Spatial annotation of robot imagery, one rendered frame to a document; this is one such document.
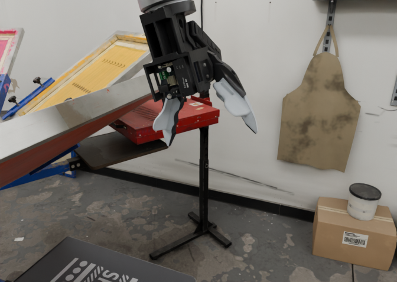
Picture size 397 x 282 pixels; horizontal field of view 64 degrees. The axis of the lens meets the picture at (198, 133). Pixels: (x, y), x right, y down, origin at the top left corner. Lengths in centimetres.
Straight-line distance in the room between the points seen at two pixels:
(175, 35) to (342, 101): 211
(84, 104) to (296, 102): 209
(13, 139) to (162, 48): 21
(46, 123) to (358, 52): 221
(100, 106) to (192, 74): 18
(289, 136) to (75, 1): 220
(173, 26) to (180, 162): 264
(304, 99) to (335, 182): 73
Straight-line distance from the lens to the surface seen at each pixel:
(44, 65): 368
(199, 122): 189
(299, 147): 257
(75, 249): 118
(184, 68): 41
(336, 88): 245
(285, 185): 281
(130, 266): 107
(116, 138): 199
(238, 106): 45
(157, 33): 42
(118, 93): 56
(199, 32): 48
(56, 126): 46
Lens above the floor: 168
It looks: 21 degrees down
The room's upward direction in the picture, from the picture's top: straight up
